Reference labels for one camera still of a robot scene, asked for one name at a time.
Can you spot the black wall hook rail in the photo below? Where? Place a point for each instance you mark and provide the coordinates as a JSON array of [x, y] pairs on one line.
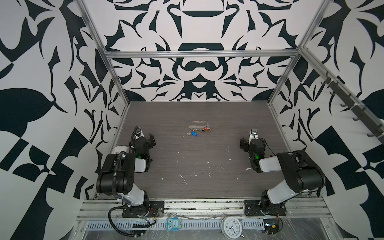
[[351, 102]]

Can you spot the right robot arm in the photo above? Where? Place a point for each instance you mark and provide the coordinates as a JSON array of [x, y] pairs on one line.
[[301, 173]]

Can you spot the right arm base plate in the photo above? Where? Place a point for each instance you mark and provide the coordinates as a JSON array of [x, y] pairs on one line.
[[262, 208]]

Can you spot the small circuit board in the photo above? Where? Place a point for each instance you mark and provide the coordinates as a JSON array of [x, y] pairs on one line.
[[272, 227]]

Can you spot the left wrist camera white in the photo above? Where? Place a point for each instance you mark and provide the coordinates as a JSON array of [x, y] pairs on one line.
[[137, 133]]

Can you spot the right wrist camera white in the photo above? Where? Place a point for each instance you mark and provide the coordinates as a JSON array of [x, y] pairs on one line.
[[253, 134]]

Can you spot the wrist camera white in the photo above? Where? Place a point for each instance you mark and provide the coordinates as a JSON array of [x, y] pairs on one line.
[[137, 133], [253, 134]]

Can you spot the white alarm clock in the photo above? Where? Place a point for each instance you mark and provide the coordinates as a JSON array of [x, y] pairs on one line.
[[231, 228]]

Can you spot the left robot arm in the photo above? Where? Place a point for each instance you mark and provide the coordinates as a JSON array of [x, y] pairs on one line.
[[118, 172]]

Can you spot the white slotted cable duct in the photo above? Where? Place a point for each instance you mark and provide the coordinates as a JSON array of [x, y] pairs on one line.
[[205, 224]]

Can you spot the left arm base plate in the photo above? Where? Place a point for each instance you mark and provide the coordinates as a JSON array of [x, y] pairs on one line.
[[147, 209]]

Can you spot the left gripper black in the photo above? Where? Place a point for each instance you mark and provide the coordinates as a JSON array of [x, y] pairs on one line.
[[133, 139]]

